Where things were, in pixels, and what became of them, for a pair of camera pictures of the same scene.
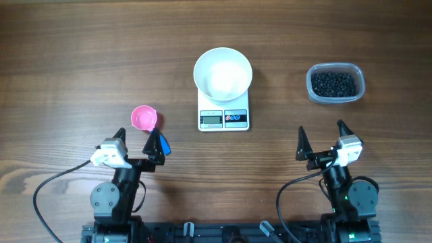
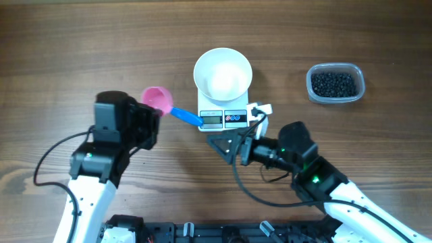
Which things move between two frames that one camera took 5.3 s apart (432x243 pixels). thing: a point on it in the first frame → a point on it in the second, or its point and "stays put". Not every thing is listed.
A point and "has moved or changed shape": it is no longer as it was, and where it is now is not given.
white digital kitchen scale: x=212 y=117 stays put
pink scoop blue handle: x=144 y=117 has moved or changed shape
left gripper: x=155 y=158 → x=148 y=115
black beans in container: x=335 y=84 stays put
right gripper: x=305 y=152 → x=233 y=136
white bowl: x=223 y=75 stays put
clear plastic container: x=335 y=82 stays put
